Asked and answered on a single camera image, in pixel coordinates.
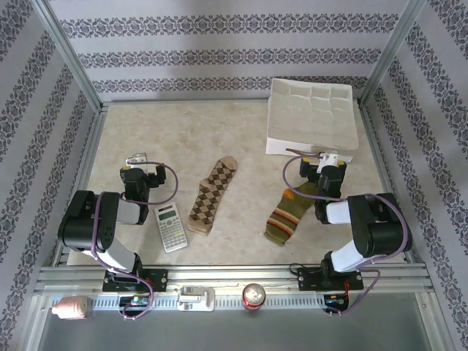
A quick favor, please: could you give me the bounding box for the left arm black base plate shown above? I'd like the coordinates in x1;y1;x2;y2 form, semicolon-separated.
103;268;169;293

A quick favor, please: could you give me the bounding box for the small circuit board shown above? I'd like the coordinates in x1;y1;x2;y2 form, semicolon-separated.
323;294;349;309
118;295;151;308

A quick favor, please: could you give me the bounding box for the red soda can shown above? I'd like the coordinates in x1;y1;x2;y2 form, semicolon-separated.
241;282;267;312

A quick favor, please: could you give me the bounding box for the aluminium back rail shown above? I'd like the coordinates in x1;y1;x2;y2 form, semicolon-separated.
100;97;273;110

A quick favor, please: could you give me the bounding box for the slotted cable duct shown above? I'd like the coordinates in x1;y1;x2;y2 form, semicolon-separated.
49;294;352;312

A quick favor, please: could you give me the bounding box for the aluminium frame post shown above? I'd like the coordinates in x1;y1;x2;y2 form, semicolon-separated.
358;0;429;109
31;0;105;113

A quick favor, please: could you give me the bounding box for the white scientific calculator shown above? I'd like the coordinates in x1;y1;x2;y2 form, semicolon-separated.
153;203;189;254

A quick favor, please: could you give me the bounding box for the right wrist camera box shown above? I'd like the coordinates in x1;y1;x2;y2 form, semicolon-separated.
316;151;341;175

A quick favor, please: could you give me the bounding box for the white plastic bracket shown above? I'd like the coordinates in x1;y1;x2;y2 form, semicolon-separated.
177;286;216;312

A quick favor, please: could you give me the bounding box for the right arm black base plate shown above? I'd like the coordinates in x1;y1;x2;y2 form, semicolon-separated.
296;266;365;293

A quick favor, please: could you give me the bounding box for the aluminium side rail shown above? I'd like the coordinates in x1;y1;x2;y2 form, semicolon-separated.
358;104;421;264
50;107;109;268

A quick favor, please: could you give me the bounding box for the white divided organizer box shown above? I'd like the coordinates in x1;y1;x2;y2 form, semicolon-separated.
265;77;359;165

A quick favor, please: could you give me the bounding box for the aluminium front frame rail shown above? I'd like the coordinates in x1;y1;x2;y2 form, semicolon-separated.
34;265;434;295

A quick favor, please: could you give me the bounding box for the green striped sock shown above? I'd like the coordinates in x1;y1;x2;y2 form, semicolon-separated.
263;181;320;246

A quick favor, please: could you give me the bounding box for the pink plastic bottle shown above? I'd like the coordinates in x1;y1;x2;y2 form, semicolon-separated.
50;295;88;321

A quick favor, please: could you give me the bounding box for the brown argyle sock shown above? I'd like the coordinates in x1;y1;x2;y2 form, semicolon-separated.
187;156;239;238

